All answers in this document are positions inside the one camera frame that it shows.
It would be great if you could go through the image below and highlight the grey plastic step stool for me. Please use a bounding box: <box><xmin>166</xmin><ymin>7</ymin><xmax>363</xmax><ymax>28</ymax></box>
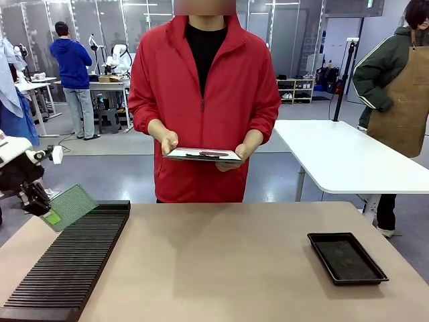
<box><xmin>97</xmin><ymin>107</ymin><xmax>123</xmax><ymax>136</ymax></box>

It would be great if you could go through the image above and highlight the background desk with cardboard box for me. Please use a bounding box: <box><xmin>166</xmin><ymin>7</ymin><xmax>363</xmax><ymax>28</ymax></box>
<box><xmin>53</xmin><ymin>78</ymin><xmax>132</xmax><ymax>134</ymax></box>

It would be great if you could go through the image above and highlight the black slotted PCB rack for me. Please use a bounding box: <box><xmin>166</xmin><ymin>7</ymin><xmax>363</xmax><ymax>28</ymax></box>
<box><xmin>0</xmin><ymin>200</ymin><xmax>131</xmax><ymax>322</ymax></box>

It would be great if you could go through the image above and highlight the white background desk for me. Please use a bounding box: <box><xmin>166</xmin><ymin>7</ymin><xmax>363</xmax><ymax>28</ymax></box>
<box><xmin>14</xmin><ymin>76</ymin><xmax>64</xmax><ymax>139</ymax></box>

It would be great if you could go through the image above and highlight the white table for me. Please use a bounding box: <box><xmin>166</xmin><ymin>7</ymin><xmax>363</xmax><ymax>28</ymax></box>
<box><xmin>273</xmin><ymin>119</ymin><xmax>429</xmax><ymax>224</ymax></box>

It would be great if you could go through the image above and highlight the person in brown apron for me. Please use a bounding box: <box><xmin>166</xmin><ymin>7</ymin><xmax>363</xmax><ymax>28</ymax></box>
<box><xmin>351</xmin><ymin>0</ymin><xmax>429</xmax><ymax>239</ymax></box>

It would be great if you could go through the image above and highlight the wooden shoe shelf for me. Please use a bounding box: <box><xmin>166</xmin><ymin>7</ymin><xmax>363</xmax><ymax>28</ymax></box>
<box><xmin>276</xmin><ymin>78</ymin><xmax>316</xmax><ymax>105</ymax></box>

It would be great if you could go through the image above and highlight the green PCB board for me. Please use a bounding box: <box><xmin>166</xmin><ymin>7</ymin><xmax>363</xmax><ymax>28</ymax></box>
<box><xmin>40</xmin><ymin>183</ymin><xmax>99</xmax><ymax>233</ymax></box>

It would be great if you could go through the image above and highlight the red jacket person left hand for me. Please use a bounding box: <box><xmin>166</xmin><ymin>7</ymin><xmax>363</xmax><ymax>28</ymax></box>
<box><xmin>215</xmin><ymin>143</ymin><xmax>251</xmax><ymax>173</ymax></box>

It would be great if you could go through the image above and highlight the black pen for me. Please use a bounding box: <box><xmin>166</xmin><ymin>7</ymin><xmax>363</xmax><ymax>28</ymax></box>
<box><xmin>185</xmin><ymin>151</ymin><xmax>229</xmax><ymax>159</ymax></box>

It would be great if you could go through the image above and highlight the grey clipboard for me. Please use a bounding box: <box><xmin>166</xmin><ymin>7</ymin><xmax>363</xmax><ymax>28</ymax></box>
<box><xmin>163</xmin><ymin>147</ymin><xmax>244</xmax><ymax>165</ymax></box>

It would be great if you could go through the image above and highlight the black camera stand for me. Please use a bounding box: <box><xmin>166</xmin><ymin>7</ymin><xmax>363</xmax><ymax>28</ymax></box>
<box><xmin>88</xmin><ymin>33</ymin><xmax>102</xmax><ymax>75</ymax></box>

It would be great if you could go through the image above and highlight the black plastic tray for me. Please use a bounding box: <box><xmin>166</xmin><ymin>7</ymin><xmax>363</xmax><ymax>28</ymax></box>
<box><xmin>307</xmin><ymin>231</ymin><xmax>390</xmax><ymax>287</ymax></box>

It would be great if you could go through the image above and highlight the person in blue hoodie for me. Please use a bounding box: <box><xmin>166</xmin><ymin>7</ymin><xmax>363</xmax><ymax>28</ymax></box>
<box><xmin>49</xmin><ymin>21</ymin><xmax>102</xmax><ymax>141</ymax></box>

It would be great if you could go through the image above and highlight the person in red jacket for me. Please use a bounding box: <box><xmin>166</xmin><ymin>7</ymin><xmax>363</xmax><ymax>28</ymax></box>
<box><xmin>127</xmin><ymin>0</ymin><xmax>282</xmax><ymax>204</ymax></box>

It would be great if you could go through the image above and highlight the red jacket person right hand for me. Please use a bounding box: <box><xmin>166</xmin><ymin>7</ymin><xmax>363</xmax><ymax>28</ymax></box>
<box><xmin>160</xmin><ymin>130</ymin><xmax>180</xmax><ymax>156</ymax></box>

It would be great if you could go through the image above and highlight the black tripod pole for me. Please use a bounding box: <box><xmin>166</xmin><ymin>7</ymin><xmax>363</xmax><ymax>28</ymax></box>
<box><xmin>331</xmin><ymin>37</ymin><xmax>361</xmax><ymax>122</ymax></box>

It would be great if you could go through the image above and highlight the person in light blue shirt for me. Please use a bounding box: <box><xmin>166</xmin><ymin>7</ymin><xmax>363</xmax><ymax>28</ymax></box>
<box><xmin>0</xmin><ymin>36</ymin><xmax>41</xmax><ymax>147</ymax></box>

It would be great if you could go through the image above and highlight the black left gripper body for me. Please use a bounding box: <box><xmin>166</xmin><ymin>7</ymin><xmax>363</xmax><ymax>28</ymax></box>
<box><xmin>0</xmin><ymin>160</ymin><xmax>46</xmax><ymax>199</ymax></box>

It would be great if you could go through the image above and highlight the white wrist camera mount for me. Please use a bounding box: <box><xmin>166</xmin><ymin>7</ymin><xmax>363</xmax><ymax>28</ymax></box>
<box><xmin>49</xmin><ymin>145</ymin><xmax>64</xmax><ymax>166</ymax></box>

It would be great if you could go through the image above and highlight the black bags pile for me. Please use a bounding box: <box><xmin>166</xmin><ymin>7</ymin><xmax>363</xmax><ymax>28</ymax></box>
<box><xmin>316</xmin><ymin>66</ymin><xmax>343</xmax><ymax>95</ymax></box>

